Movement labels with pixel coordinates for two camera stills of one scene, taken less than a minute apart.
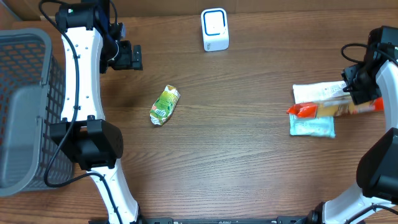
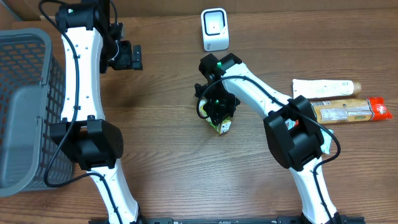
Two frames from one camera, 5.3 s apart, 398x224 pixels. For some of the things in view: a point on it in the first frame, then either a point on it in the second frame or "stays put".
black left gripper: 127,61 stays put
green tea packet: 164,104 to 220,128
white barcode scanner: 214,28 stays put
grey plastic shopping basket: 32,97 stays put
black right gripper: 350,77 to 221,114
